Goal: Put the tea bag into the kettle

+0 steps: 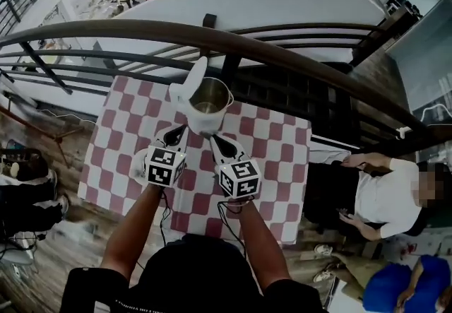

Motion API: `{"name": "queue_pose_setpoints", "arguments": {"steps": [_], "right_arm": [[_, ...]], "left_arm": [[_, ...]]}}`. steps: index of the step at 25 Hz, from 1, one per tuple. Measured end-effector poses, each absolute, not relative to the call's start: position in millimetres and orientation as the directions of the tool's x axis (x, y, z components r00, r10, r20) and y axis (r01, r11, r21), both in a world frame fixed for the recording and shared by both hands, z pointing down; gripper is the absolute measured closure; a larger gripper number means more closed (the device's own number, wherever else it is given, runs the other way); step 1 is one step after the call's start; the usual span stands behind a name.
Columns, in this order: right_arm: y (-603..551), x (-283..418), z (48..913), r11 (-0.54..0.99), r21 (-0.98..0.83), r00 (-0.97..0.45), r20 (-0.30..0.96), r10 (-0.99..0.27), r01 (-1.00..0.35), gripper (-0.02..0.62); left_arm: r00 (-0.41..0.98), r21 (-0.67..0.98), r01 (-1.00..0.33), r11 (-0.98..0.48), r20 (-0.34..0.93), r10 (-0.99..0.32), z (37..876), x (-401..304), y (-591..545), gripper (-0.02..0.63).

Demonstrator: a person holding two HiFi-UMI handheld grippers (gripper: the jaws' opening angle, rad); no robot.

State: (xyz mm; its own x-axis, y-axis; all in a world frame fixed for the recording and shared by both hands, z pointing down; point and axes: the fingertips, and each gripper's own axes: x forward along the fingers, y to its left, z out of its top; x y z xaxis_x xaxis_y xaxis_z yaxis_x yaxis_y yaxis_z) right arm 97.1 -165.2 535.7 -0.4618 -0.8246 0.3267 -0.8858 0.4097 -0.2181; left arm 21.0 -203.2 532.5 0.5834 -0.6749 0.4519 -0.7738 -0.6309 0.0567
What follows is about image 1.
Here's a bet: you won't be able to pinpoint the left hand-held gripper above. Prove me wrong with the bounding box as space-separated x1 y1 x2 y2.
129 124 191 189

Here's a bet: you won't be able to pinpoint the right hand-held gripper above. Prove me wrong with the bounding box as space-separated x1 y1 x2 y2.
208 134 263 200

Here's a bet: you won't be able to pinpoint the white electric kettle steel interior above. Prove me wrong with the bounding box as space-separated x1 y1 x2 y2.
168 56 235 136

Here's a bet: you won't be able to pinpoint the person's left forearm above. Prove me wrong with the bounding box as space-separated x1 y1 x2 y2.
100 182 165 281

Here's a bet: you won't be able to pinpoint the person's right forearm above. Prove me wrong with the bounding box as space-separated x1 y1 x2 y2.
225 197 292 295

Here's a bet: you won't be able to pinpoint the red white checkered tablecloth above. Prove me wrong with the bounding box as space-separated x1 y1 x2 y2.
77 74 312 246

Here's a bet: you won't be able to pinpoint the dark railing with wooden handrail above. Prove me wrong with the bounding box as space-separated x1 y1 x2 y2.
0 19 452 164

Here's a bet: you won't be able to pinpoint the wooden tripod stand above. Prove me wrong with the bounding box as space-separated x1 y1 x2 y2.
0 105 86 169

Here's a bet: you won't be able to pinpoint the person's black shirt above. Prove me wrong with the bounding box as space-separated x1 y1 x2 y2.
59 232 330 313

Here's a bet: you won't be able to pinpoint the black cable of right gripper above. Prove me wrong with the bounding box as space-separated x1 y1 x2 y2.
216 198 249 260

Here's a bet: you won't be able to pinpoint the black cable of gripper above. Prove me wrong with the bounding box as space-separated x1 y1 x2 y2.
159 187 172 246
216 198 249 260

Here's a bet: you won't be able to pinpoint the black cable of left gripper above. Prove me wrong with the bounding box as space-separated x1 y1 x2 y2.
159 187 172 246

